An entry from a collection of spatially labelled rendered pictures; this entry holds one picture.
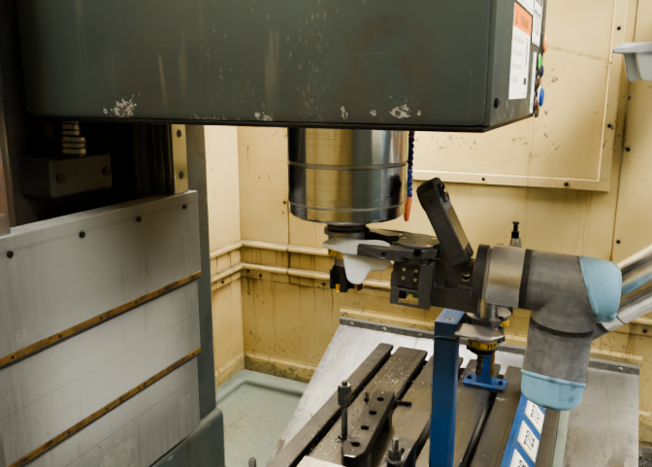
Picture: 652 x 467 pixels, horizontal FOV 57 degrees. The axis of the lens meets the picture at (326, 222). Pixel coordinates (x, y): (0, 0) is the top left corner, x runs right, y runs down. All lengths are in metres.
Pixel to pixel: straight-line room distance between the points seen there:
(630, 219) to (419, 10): 1.23
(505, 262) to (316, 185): 0.25
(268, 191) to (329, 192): 1.32
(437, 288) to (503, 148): 1.02
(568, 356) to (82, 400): 0.75
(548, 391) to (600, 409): 1.00
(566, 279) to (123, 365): 0.76
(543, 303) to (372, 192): 0.24
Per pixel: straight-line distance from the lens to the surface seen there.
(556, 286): 0.76
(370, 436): 1.23
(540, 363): 0.80
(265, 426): 2.01
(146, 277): 1.15
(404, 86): 0.65
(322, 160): 0.74
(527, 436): 1.33
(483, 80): 0.63
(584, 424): 1.77
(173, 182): 1.20
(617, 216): 1.78
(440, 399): 1.12
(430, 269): 0.77
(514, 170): 1.77
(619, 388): 1.86
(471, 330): 1.06
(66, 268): 1.01
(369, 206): 0.74
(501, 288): 0.77
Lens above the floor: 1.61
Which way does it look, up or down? 12 degrees down
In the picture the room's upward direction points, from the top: straight up
